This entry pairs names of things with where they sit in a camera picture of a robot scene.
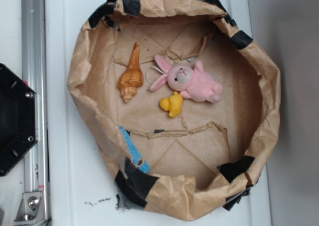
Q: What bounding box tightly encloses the yellow rubber duck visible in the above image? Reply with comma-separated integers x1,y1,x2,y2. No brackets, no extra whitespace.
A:
159,91,183,118

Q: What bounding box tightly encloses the brown paper bag bin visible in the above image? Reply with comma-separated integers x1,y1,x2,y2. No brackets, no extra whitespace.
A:
68,0,281,221

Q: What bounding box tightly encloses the orange conch seashell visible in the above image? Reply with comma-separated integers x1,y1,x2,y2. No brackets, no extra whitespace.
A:
117,43,144,103

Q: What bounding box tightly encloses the pink plush bunny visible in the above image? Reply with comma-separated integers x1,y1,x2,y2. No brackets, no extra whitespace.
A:
149,55,223,103

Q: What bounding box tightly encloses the aluminium extrusion rail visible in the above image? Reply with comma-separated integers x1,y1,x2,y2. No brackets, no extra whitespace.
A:
21,0,51,226

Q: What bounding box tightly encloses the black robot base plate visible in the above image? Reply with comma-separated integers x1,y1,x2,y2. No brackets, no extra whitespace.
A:
0,64,37,177

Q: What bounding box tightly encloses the metal corner bracket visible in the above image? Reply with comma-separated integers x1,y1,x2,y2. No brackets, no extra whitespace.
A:
13,191,45,226

